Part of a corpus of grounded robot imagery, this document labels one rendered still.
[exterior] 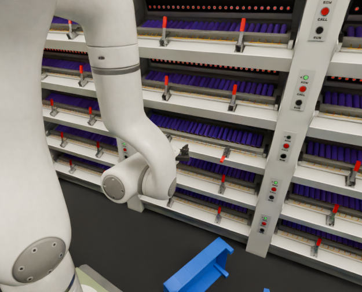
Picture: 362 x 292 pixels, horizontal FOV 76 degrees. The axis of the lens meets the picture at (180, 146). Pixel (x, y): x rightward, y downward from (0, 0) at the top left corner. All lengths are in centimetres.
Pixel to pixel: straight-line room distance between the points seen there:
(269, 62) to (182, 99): 34
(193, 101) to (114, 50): 54
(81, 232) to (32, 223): 105
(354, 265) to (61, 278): 111
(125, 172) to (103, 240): 87
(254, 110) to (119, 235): 93
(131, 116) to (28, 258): 27
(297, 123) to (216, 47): 36
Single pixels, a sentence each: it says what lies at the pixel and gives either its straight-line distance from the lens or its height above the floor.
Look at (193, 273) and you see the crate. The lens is 98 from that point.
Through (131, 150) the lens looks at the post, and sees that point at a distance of 116.
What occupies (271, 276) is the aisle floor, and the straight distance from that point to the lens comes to 127.
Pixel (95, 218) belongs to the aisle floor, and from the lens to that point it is 147.
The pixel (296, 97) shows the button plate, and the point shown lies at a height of 80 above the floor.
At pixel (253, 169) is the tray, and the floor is 49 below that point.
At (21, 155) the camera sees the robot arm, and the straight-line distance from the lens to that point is 38.
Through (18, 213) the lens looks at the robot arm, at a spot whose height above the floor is 81.
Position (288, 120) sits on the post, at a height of 72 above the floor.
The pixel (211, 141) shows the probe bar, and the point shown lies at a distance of 98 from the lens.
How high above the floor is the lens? 105
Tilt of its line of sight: 32 degrees down
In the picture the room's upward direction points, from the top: straight up
